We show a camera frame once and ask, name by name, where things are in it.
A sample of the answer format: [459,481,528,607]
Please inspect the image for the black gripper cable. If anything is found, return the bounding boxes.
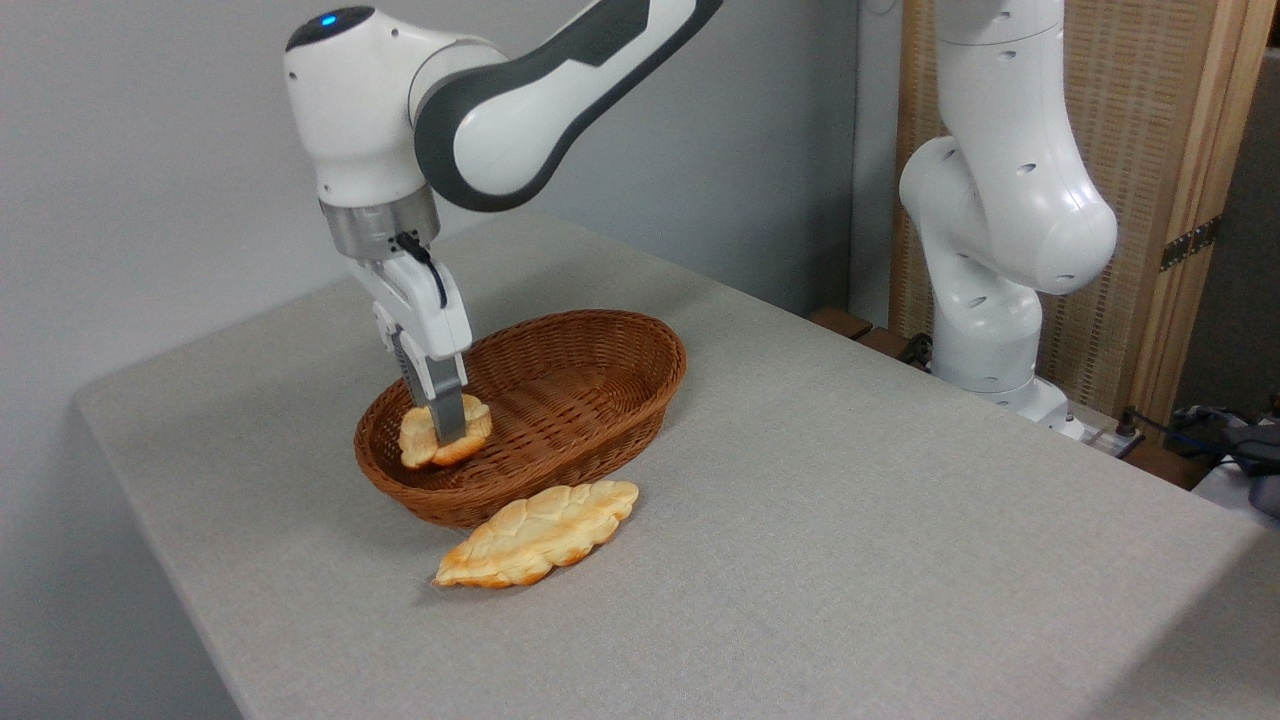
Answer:
[394,232,449,309]

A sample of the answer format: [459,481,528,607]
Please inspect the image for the brown wicker basket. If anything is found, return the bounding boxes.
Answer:
[354,309,688,530]

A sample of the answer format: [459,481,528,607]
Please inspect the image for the long braided bread loaf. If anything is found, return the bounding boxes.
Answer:
[433,480,640,589]

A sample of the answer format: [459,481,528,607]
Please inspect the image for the dark metal screen hinge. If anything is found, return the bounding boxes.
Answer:
[1160,215,1223,273]

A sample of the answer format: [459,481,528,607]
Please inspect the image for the black plug with cable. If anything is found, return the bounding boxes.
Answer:
[1116,405,1241,457]

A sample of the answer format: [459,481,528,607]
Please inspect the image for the dark grey bag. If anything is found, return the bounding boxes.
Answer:
[1175,398,1280,519]

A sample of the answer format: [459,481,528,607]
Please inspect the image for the wooden woven folding screen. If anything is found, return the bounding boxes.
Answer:
[890,0,1279,421]

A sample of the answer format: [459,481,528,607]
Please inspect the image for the round knotted bread roll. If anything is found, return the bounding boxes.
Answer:
[398,394,494,470]

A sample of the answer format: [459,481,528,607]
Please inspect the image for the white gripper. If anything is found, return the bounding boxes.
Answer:
[348,255,473,444]

